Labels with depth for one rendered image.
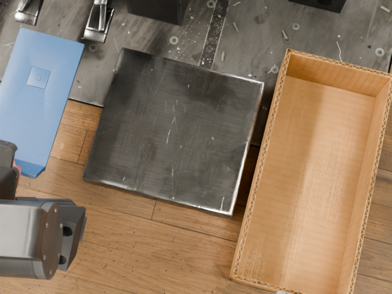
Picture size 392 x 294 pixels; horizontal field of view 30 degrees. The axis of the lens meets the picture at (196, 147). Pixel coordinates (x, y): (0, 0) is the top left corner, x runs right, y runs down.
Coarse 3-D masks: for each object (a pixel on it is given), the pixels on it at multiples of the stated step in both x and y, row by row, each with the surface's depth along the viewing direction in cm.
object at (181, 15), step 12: (132, 0) 83; (144, 0) 83; (156, 0) 82; (168, 0) 81; (180, 0) 80; (132, 12) 87; (144, 12) 86; (156, 12) 85; (168, 12) 84; (180, 12) 83; (180, 24) 87
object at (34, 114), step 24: (24, 48) 76; (48, 48) 76; (72, 48) 76; (24, 72) 75; (72, 72) 76; (0, 96) 75; (24, 96) 75; (48, 96) 75; (0, 120) 74; (24, 120) 74; (48, 120) 74; (24, 144) 74; (48, 144) 74; (24, 168) 71
